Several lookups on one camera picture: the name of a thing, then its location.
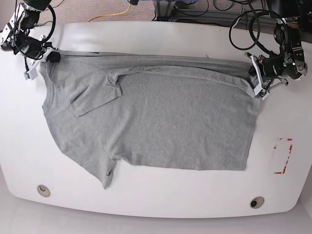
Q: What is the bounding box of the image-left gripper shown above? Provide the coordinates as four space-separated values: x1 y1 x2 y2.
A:
17 35 61 71

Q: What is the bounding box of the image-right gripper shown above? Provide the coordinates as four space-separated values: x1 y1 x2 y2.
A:
244 52 307 93

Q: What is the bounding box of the grey t-shirt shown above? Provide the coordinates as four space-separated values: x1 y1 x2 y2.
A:
40 51 261 188

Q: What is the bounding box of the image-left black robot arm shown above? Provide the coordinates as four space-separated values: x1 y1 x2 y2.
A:
0 0 60 79

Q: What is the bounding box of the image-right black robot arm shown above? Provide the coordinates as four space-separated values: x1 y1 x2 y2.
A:
230 0 312 98

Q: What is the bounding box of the red tape rectangle marking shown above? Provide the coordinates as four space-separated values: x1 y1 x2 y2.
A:
270 138 293 175

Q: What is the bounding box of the right table grommet hole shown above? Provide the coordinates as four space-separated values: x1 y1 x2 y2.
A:
250 196 265 209

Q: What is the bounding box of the table grommet hole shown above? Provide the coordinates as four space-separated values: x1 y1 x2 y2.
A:
250 196 265 209
37 185 51 197

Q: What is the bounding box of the left table grommet hole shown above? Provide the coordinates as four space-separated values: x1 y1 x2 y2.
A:
37 185 51 197

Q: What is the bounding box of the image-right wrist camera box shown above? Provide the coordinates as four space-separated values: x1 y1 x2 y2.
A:
253 88 269 100

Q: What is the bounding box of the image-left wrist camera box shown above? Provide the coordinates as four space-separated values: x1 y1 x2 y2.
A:
24 68 38 80

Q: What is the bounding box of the yellow cable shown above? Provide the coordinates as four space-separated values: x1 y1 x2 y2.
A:
88 5 131 22

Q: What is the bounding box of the aluminium frame stand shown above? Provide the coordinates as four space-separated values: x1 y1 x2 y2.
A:
153 0 293 39

